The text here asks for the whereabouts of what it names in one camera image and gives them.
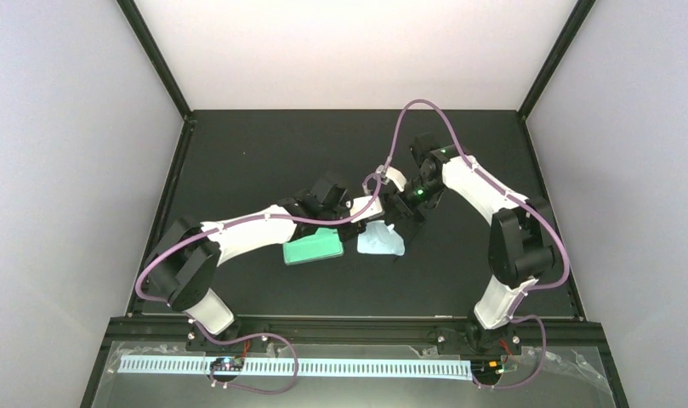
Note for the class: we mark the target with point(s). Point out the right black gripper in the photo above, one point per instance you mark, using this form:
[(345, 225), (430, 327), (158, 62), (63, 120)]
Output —
[(404, 214)]

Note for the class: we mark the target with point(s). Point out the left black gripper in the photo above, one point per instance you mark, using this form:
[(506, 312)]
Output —
[(362, 225)]

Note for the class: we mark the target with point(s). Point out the blue-grey glasses case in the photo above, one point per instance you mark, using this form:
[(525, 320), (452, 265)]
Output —
[(323, 244)]

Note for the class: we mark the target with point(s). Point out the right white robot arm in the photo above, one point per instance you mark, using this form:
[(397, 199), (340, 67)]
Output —
[(520, 246)]

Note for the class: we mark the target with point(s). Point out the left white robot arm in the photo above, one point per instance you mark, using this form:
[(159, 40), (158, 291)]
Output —
[(180, 270)]

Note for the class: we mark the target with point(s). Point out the black sunglasses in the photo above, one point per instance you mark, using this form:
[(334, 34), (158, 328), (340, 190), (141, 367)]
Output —
[(409, 229)]

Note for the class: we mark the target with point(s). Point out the right small circuit board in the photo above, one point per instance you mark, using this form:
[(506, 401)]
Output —
[(496, 367)]

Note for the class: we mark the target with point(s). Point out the small circuit board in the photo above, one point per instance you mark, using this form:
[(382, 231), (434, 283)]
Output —
[(496, 367), (228, 364)]

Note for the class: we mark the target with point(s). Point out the left small circuit board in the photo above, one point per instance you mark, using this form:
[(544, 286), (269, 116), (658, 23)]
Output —
[(228, 364)]

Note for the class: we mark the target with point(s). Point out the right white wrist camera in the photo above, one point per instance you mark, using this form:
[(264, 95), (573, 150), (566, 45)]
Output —
[(391, 175)]

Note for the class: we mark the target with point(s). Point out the white slotted cable duct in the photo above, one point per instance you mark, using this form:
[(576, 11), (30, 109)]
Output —
[(459, 370)]

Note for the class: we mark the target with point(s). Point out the black front frame rail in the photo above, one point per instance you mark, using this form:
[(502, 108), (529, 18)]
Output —
[(451, 336)]

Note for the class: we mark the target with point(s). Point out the right black frame post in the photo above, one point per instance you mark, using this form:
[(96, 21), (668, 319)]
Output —
[(556, 54)]

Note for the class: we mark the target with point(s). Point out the black frame post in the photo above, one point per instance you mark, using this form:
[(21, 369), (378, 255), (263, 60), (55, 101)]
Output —
[(141, 30), (556, 54)]

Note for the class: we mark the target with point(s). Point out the left black frame post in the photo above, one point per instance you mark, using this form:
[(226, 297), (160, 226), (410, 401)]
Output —
[(141, 30)]

